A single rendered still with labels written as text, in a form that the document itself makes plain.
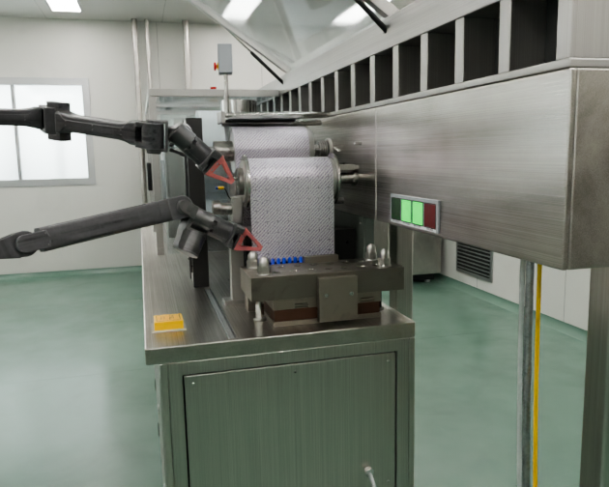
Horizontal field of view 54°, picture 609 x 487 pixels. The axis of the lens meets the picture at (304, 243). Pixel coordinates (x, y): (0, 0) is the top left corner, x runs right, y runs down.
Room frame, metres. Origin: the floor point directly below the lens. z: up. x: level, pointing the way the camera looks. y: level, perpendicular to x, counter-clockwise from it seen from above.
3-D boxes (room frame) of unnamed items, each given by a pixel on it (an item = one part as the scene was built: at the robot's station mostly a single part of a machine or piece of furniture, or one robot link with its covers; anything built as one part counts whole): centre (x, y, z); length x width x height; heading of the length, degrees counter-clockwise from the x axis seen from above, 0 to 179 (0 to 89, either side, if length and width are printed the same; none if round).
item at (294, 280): (1.54, -0.04, 1.00); 0.40 x 0.16 x 0.06; 105
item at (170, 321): (1.46, 0.35, 0.91); 0.07 x 0.07 x 0.02; 15
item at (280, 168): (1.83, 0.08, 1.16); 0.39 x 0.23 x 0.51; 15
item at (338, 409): (2.59, 0.36, 0.43); 2.52 x 0.64 x 0.86; 15
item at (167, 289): (2.59, 0.37, 0.88); 2.52 x 0.66 x 0.04; 15
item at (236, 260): (1.69, 0.21, 1.05); 0.06 x 0.05 x 0.31; 105
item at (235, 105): (2.39, 0.25, 1.50); 0.14 x 0.14 x 0.06
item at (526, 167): (2.41, -0.10, 1.29); 3.10 x 0.28 x 0.30; 15
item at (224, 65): (2.21, 0.28, 1.66); 0.07 x 0.07 x 0.10; 9
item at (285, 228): (1.64, 0.03, 1.11); 0.23 x 0.01 x 0.18; 105
